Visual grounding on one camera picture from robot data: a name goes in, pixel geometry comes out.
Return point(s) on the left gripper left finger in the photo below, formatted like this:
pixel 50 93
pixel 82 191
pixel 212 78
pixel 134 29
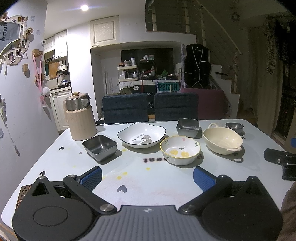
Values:
pixel 81 188

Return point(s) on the dark blue chair left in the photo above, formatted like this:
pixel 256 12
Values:
pixel 130 108

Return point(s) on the white storage shelf rack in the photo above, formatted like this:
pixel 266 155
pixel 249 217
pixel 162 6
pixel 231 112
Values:
pixel 127 73

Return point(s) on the white black-rimmed square plate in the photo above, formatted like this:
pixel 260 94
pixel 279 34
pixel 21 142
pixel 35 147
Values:
pixel 142 135

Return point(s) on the cream two-handled ceramic bowl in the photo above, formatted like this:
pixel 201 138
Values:
pixel 221 140

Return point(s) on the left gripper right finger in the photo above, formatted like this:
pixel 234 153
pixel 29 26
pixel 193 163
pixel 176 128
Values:
pixel 213 188

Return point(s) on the steel square tray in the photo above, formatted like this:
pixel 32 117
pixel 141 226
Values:
pixel 100 147
pixel 188 127

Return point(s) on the white kitchen cabinet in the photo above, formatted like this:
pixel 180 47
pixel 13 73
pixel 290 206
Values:
pixel 57 98

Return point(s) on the orange phone on table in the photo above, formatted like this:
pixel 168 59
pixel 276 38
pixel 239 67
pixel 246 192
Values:
pixel 22 193

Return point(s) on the teal POIZON sign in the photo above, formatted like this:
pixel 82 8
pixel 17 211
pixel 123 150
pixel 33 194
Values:
pixel 168 86

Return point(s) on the dark blue chair right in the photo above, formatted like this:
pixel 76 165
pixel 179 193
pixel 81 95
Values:
pixel 175 105

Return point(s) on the wall photo decoration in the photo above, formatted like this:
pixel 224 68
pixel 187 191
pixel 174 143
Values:
pixel 15 38

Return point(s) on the lemon pattern scalloped bowl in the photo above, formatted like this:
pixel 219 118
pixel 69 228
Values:
pixel 180 150

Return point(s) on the black jacket on hanger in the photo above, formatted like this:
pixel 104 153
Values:
pixel 197 66

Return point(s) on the maroon chair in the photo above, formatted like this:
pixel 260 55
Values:
pixel 212 103

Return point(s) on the dark blue chair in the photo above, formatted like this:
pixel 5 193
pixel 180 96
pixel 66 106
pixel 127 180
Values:
pixel 175 105
pixel 130 108

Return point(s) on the small round steel bowl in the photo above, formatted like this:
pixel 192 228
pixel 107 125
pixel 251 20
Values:
pixel 237 127

